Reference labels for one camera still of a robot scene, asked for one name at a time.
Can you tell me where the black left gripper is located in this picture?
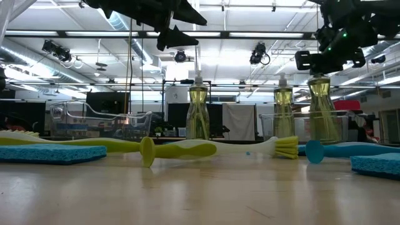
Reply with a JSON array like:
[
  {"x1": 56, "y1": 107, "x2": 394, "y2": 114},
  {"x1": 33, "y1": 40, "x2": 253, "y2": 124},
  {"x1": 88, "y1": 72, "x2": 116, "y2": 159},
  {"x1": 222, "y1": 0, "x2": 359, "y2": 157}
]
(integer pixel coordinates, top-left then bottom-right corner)
[{"x1": 102, "y1": 0, "x2": 208, "y2": 53}]

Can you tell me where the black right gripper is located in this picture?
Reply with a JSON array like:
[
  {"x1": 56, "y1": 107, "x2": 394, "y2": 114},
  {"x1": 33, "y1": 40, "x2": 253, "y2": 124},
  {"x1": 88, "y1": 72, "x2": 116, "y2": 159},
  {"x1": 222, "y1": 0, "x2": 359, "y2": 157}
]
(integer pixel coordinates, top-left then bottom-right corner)
[{"x1": 308, "y1": 31, "x2": 366, "y2": 76}]

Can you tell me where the silver ventilation duct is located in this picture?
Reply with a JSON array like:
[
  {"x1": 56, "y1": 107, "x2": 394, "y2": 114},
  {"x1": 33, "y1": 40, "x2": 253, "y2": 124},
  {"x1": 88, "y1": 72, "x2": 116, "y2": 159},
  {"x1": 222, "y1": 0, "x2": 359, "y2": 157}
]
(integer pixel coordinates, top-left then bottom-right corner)
[
  {"x1": 96, "y1": 9, "x2": 163, "y2": 71},
  {"x1": 0, "y1": 37, "x2": 94, "y2": 94}
]

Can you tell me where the black partition panel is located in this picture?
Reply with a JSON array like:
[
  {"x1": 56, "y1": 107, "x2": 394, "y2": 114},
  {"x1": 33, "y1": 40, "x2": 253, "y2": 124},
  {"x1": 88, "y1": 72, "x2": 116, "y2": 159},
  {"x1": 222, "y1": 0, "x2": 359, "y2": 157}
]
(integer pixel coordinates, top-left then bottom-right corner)
[{"x1": 167, "y1": 102, "x2": 223, "y2": 138}]

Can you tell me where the clear straight-rim pantry bin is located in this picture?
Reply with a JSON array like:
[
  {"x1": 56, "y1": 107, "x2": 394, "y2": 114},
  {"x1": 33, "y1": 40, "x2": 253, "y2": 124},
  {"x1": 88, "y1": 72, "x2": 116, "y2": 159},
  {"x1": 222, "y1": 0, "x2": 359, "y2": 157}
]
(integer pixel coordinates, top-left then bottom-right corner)
[{"x1": 258, "y1": 109, "x2": 350, "y2": 144}]

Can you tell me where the white hanging cloth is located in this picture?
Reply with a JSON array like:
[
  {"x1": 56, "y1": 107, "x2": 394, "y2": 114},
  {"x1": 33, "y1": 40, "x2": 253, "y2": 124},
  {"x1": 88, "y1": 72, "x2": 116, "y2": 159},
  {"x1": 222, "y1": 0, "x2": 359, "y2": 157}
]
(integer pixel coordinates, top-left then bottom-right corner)
[{"x1": 222, "y1": 103, "x2": 256, "y2": 141}]

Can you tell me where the black ceiling-mounted camera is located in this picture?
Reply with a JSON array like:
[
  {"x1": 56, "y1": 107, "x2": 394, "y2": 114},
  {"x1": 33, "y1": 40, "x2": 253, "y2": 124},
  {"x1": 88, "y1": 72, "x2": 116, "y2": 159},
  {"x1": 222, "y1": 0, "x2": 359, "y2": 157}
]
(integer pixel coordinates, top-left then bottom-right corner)
[
  {"x1": 370, "y1": 54, "x2": 387, "y2": 65},
  {"x1": 249, "y1": 42, "x2": 271, "y2": 66},
  {"x1": 174, "y1": 49, "x2": 188, "y2": 63},
  {"x1": 42, "y1": 39, "x2": 73, "y2": 63}
]

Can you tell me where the wood-top workbench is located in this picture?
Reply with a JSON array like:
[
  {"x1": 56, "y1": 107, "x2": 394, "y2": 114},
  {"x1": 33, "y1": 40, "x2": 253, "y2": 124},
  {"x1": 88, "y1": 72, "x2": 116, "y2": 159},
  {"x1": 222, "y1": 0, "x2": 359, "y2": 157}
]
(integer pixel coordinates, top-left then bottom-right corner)
[{"x1": 152, "y1": 136, "x2": 226, "y2": 141}]

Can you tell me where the person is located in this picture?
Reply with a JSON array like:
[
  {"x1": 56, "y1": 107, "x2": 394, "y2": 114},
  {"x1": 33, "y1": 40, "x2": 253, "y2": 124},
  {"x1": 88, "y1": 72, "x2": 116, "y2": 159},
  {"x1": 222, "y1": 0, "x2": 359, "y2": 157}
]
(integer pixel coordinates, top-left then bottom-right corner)
[{"x1": 4, "y1": 121, "x2": 32, "y2": 132}]

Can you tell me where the clear sloped-rim pantry bin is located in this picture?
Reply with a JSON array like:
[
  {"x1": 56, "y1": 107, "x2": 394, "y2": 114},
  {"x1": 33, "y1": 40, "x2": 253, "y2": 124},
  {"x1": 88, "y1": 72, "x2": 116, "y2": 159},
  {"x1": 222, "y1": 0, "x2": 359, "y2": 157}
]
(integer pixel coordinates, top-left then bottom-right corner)
[{"x1": 49, "y1": 100, "x2": 153, "y2": 141}]

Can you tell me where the yellow-green dish brush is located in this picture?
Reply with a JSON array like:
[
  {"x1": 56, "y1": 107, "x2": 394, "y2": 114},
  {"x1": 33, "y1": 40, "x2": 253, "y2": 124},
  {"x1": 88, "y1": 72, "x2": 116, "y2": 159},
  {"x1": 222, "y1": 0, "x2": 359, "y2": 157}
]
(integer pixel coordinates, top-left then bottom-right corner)
[
  {"x1": 139, "y1": 135, "x2": 300, "y2": 168},
  {"x1": 0, "y1": 128, "x2": 143, "y2": 154}
]

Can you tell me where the blue dish brush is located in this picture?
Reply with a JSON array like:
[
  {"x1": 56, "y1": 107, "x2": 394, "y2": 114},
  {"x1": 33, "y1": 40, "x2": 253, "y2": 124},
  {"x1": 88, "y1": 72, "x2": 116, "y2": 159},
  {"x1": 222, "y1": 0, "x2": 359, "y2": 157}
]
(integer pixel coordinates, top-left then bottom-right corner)
[{"x1": 305, "y1": 139, "x2": 400, "y2": 164}]

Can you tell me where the black monitor screen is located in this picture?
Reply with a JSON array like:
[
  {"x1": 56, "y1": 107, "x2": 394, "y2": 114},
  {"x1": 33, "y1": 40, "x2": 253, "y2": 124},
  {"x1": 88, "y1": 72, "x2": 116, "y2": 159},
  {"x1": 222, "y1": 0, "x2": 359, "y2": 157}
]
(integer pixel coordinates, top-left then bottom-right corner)
[{"x1": 86, "y1": 91, "x2": 129, "y2": 115}]

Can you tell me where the clear yellow soap pump bottle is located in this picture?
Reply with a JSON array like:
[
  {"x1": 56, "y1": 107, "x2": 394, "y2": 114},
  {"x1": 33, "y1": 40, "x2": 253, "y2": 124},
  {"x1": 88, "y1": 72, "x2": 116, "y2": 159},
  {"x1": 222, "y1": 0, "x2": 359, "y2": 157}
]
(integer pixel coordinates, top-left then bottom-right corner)
[
  {"x1": 307, "y1": 74, "x2": 342, "y2": 143},
  {"x1": 272, "y1": 72, "x2": 296, "y2": 138},
  {"x1": 186, "y1": 70, "x2": 211, "y2": 141}
]

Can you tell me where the thin black hanging cable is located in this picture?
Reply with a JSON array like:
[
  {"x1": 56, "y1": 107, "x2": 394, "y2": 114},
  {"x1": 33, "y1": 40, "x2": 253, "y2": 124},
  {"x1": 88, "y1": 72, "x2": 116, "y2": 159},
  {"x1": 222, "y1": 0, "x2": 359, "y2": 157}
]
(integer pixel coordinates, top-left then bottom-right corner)
[{"x1": 128, "y1": 18, "x2": 133, "y2": 115}]

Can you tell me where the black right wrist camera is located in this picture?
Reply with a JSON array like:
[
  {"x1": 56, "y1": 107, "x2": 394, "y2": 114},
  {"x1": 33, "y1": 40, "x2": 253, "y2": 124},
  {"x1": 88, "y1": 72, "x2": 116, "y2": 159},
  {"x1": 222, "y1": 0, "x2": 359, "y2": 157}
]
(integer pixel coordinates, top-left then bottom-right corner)
[{"x1": 294, "y1": 49, "x2": 314, "y2": 71}]

